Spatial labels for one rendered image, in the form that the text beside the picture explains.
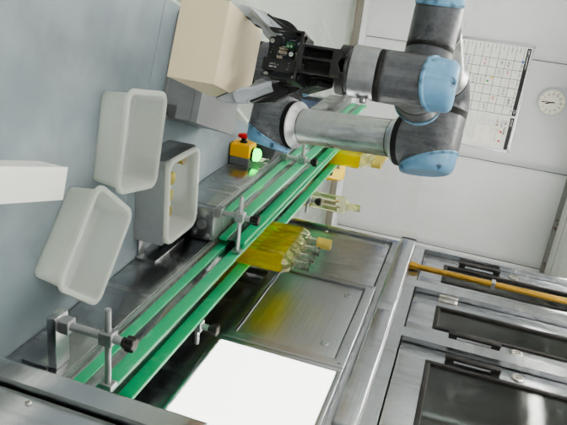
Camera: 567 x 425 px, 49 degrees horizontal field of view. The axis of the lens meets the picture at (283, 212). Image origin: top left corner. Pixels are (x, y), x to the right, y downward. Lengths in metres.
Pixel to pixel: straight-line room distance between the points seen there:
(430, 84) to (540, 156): 6.84
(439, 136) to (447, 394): 0.69
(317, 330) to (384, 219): 6.33
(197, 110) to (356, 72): 0.73
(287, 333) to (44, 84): 0.91
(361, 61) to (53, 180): 0.59
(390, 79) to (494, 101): 6.66
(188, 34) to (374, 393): 1.00
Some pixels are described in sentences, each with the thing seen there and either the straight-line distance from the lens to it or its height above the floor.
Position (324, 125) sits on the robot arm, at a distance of 1.47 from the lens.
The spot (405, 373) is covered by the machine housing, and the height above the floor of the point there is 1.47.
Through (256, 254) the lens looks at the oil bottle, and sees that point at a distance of 1.80.
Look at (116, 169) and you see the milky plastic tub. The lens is 1.36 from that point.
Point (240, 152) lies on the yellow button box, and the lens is 2.08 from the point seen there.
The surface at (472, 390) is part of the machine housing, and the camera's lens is 1.75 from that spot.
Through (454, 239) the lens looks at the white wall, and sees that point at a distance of 8.03.
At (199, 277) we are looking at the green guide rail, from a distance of 1.60.
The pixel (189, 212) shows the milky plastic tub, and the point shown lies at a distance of 1.70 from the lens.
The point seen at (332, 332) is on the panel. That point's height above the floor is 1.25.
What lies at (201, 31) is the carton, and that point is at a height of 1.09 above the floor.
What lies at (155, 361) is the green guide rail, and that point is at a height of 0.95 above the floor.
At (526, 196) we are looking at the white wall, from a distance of 7.83.
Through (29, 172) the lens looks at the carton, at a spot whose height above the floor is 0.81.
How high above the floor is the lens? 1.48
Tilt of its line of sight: 14 degrees down
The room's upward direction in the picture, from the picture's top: 103 degrees clockwise
